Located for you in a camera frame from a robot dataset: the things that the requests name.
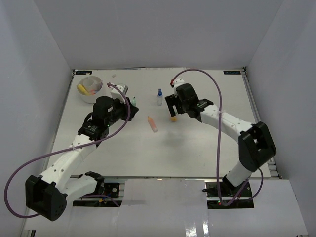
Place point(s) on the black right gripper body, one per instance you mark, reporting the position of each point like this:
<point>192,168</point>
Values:
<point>183,107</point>

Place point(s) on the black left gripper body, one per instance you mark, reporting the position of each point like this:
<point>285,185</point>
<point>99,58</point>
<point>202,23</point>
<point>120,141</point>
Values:
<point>120,112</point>

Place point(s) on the clear blue spray bottle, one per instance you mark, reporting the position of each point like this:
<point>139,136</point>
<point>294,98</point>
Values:
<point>159,97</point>

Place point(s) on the orange pink highlighter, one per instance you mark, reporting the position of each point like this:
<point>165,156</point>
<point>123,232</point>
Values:
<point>152,124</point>

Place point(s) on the yellow highlighter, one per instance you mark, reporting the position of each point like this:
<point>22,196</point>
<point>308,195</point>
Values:
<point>82,90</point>

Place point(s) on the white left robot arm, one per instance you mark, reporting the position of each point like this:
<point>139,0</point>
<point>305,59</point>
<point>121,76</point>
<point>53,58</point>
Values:
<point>49,193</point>

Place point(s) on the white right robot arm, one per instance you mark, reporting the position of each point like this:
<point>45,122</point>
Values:
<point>255,144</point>

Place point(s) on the white round divided container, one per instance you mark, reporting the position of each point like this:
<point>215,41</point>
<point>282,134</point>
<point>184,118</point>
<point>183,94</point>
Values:
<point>92,83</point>

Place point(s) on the right table label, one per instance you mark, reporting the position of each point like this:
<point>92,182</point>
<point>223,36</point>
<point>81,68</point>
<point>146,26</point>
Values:
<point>231,72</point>

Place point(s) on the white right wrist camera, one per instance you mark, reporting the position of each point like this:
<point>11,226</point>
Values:
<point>176,82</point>

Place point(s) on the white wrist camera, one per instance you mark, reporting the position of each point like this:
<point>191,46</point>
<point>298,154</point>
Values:
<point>176,82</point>
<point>118,91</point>

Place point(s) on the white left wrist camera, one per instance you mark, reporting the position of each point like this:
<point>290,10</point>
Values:
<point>118,91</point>

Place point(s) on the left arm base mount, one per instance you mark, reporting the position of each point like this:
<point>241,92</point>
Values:
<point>105,195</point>

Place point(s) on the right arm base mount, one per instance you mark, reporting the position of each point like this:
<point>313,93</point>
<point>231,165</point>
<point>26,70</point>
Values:
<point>240,202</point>

